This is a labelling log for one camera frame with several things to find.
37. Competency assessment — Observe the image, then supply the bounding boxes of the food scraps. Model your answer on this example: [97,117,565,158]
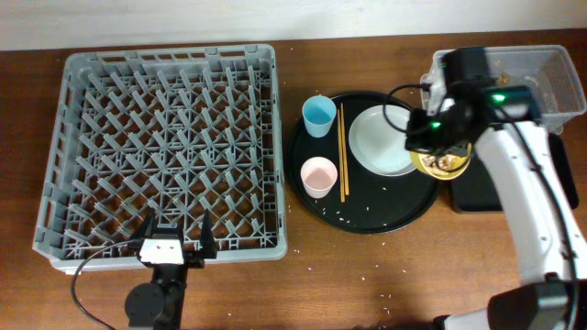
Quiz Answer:
[420,154,457,171]

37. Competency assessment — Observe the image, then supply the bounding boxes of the yellow bowl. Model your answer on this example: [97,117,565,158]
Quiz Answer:
[409,143,473,181]

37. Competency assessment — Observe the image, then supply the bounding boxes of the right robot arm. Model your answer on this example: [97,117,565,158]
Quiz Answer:
[405,47,586,329]

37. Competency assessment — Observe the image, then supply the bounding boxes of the round black tray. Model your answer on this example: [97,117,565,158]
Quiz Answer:
[285,120,442,234]

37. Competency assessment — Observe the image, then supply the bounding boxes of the right wooden chopstick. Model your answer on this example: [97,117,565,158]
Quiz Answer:
[339,103,349,197]

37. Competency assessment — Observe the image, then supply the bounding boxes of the light blue plastic cup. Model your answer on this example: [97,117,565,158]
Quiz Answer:
[302,95,337,138]

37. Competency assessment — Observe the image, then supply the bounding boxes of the black rectangular tray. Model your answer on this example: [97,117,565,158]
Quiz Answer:
[449,133,580,213]

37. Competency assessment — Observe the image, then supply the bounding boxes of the grey dishwasher rack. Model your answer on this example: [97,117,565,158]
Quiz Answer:
[32,44,287,274]

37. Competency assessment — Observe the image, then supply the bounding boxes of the grey round plate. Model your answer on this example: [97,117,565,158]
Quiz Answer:
[348,104,415,177]

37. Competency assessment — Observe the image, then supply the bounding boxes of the gold snack wrapper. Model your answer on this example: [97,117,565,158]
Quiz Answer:
[497,72,510,86]

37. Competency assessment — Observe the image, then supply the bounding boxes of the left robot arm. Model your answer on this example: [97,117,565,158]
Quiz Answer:
[125,212,217,329]

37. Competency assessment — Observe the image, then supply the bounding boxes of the wooden chopstick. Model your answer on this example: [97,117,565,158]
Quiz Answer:
[339,103,349,197]
[337,109,346,204]

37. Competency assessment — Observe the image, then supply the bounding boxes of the clear plastic bin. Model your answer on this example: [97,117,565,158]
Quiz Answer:
[419,44,587,137]

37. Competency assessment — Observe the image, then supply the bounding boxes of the pink plastic cup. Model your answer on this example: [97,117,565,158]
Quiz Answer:
[300,157,338,199]

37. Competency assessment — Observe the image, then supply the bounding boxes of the left wooden chopstick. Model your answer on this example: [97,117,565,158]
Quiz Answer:
[337,109,346,204]

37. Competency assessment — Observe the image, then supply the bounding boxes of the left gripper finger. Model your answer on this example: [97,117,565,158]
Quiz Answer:
[132,209,155,240]
[199,210,217,259]

